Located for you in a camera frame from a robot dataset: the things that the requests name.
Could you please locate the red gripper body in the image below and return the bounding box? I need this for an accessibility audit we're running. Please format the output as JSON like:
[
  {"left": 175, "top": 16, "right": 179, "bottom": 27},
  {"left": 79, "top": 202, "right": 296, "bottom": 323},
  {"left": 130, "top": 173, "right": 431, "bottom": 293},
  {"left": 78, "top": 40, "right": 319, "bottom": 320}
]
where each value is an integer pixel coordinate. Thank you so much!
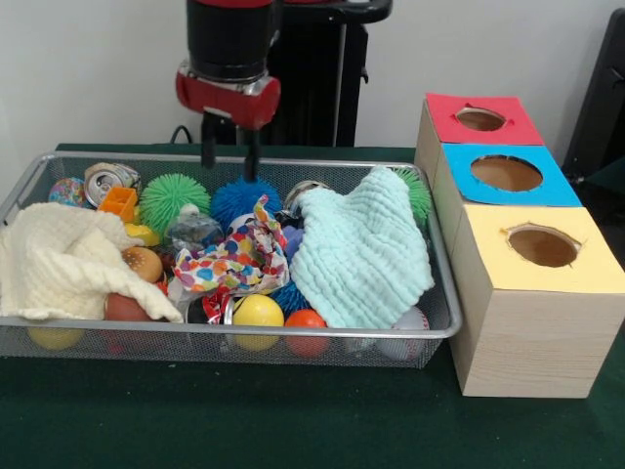
[{"left": 175, "top": 61, "right": 282, "bottom": 131}]

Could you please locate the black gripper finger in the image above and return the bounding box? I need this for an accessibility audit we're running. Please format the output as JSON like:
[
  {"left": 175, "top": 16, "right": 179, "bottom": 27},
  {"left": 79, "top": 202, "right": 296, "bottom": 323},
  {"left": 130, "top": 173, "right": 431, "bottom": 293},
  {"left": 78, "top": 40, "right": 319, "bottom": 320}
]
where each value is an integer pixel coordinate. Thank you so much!
[
  {"left": 242, "top": 126, "right": 263, "bottom": 183},
  {"left": 200, "top": 112, "right": 220, "bottom": 170}
]

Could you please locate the mint waffle cloth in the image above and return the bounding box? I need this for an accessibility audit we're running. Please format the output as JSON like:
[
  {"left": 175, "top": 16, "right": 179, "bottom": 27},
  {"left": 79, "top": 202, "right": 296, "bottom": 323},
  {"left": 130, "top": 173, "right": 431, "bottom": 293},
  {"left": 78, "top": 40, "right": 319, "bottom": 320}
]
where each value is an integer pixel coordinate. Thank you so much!
[{"left": 288, "top": 164, "right": 436, "bottom": 329}]

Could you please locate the silver mesh bin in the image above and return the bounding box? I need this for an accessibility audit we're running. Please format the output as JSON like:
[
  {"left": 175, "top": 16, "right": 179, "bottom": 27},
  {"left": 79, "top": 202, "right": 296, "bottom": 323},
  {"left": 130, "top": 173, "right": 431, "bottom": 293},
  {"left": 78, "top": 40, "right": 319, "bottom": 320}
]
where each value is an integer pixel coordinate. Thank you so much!
[{"left": 0, "top": 150, "right": 463, "bottom": 370}]

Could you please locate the wooden box with three holes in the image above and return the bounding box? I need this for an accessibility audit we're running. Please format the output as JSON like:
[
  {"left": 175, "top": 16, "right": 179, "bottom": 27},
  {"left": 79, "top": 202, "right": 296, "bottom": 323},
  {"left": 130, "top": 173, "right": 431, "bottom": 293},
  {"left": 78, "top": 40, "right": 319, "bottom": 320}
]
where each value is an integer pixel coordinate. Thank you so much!
[{"left": 413, "top": 92, "right": 625, "bottom": 400}]

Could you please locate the blue spiky ball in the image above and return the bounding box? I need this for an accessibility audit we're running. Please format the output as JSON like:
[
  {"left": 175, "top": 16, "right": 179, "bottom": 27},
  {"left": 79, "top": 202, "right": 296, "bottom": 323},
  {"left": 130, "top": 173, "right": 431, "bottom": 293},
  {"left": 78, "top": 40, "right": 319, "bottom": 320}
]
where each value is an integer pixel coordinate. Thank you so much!
[{"left": 210, "top": 175, "right": 283, "bottom": 231}]

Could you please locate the plain green spiky ball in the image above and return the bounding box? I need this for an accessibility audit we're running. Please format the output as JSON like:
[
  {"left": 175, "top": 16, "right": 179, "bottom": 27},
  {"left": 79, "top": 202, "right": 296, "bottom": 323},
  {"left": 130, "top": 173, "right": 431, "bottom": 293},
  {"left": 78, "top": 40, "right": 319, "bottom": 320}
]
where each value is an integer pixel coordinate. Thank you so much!
[{"left": 139, "top": 174, "right": 204, "bottom": 235}]

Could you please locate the colourful polka dot cloth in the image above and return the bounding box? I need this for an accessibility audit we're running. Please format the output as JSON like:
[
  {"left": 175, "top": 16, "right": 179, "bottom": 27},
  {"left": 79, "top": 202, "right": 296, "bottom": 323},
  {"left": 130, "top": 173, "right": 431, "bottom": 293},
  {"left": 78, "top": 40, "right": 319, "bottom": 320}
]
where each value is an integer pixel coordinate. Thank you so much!
[{"left": 173, "top": 193, "right": 290, "bottom": 297}]

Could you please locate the crushed silver can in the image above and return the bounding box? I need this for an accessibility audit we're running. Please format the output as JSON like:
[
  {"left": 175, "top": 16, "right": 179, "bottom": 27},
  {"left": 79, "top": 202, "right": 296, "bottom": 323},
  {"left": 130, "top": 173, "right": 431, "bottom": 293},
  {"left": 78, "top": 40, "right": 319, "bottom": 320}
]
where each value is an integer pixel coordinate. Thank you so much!
[{"left": 83, "top": 162, "right": 143, "bottom": 209}]

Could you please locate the toy burger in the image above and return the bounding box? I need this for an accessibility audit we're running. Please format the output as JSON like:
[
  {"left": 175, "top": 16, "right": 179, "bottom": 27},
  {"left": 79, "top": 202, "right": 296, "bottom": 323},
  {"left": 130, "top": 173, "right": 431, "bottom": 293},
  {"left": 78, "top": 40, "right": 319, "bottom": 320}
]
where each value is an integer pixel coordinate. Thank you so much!
[{"left": 120, "top": 246, "right": 164, "bottom": 283}]

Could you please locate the yellow smooth ball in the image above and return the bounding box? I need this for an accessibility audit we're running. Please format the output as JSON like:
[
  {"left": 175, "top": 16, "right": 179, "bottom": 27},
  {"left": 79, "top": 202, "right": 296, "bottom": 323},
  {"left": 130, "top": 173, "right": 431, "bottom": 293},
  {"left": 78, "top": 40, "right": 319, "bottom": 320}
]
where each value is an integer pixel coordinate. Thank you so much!
[{"left": 231, "top": 294, "right": 286, "bottom": 352}]

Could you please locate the orange smooth ball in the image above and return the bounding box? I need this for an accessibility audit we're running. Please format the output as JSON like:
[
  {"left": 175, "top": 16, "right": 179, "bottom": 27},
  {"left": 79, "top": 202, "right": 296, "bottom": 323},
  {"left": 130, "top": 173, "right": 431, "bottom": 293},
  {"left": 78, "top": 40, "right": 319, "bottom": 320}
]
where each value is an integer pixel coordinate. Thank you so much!
[{"left": 284, "top": 308, "right": 329, "bottom": 358}]

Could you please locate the cream waffle cloth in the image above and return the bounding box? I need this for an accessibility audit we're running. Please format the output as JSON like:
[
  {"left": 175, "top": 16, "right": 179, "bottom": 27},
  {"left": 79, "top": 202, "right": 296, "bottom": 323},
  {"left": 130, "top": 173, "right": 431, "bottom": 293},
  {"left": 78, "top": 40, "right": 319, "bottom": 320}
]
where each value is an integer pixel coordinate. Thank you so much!
[{"left": 0, "top": 202, "right": 185, "bottom": 323}]

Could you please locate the white baseball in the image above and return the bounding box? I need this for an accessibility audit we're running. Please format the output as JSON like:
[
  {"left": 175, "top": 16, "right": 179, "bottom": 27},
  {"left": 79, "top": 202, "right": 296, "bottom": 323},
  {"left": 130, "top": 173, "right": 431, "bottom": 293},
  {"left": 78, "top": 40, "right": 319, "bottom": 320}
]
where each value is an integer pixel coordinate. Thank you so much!
[{"left": 375, "top": 306, "right": 431, "bottom": 362}]

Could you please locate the dark green tablecloth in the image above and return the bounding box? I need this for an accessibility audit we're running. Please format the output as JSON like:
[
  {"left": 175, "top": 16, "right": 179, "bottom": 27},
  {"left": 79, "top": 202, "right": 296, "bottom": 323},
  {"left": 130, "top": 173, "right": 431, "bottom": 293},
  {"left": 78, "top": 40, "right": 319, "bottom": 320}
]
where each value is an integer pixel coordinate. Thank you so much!
[{"left": 0, "top": 142, "right": 625, "bottom": 469}]

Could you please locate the black side stand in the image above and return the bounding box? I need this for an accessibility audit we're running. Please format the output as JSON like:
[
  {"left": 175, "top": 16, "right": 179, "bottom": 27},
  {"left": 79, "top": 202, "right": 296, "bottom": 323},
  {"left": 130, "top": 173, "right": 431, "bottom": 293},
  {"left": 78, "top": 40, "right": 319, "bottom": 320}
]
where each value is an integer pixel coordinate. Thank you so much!
[{"left": 561, "top": 7, "right": 625, "bottom": 182}]

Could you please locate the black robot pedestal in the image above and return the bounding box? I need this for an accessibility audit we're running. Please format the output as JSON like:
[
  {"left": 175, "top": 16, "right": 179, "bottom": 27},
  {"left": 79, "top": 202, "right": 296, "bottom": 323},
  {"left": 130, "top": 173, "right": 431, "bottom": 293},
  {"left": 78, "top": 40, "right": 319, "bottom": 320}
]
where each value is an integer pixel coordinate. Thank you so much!
[{"left": 204, "top": 0, "right": 395, "bottom": 148}]

